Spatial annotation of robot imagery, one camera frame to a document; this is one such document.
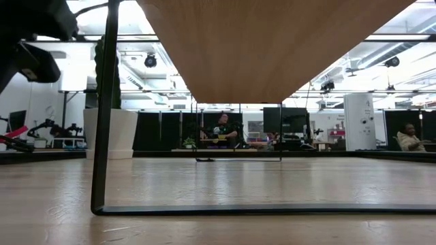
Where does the person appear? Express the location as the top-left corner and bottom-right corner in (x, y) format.
(396, 122), (427, 152)
(203, 113), (240, 150)

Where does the black computer monitor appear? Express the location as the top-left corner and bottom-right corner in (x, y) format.
(262, 106), (310, 135)

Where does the white hexagonal plant pot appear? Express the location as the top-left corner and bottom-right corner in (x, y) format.
(82, 108), (139, 161)

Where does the green cactus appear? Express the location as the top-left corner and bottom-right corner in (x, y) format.
(94, 35), (123, 110)

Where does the white cabinet machine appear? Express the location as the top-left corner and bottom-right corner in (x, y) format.
(343, 93), (377, 152)

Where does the black ceiling camera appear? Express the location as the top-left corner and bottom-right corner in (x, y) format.
(143, 53), (158, 69)
(384, 55), (401, 69)

